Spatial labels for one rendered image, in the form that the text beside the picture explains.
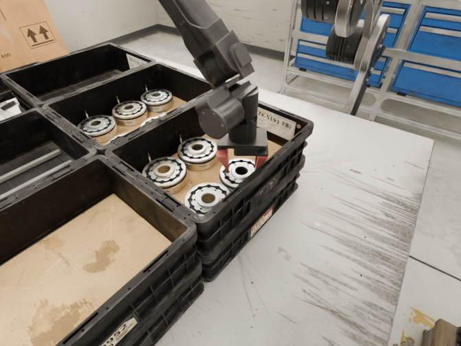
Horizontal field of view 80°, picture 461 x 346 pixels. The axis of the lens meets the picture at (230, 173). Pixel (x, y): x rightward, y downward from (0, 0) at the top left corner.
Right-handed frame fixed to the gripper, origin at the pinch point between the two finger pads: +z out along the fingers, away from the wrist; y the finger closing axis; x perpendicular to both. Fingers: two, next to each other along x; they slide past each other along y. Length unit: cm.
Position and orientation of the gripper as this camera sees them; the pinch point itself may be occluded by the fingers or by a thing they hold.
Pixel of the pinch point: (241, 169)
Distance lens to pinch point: 63.0
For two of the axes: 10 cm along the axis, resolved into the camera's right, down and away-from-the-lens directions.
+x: 0.3, -6.8, 7.4
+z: 0.1, 7.4, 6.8
